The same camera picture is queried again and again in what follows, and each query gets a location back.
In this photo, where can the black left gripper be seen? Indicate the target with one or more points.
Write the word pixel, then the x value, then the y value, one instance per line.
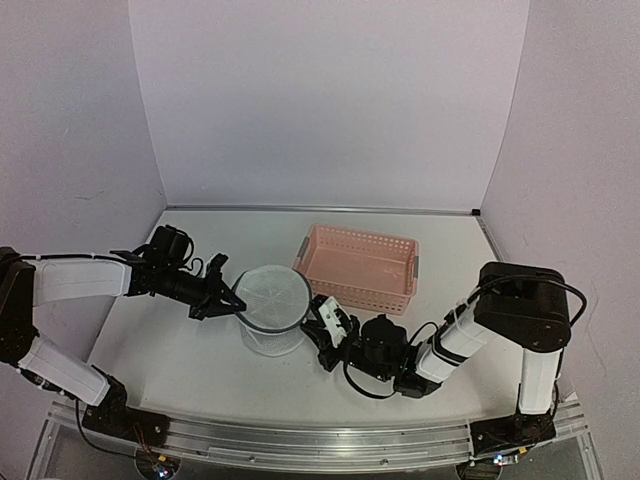
pixel 212 306

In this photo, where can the white mesh laundry bag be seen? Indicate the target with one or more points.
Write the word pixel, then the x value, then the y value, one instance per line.
pixel 277 301

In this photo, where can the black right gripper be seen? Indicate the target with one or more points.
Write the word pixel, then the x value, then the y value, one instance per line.
pixel 328 360

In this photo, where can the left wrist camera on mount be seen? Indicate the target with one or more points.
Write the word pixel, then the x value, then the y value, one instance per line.
pixel 172 242

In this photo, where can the pink perforated plastic basket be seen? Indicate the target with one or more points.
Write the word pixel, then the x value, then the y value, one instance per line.
pixel 361 269

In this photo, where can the aluminium front rail frame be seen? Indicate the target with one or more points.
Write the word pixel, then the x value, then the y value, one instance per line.
pixel 202 448

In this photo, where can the aluminium rail at table back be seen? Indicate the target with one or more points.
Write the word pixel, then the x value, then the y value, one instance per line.
pixel 326 209

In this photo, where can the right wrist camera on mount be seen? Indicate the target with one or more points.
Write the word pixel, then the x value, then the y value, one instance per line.
pixel 378 340

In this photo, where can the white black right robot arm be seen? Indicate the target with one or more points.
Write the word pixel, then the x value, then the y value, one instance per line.
pixel 524 305

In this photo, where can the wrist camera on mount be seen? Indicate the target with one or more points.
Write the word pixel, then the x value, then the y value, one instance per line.
pixel 378 340
pixel 172 242

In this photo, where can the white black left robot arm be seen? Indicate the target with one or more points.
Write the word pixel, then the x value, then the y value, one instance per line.
pixel 32 285

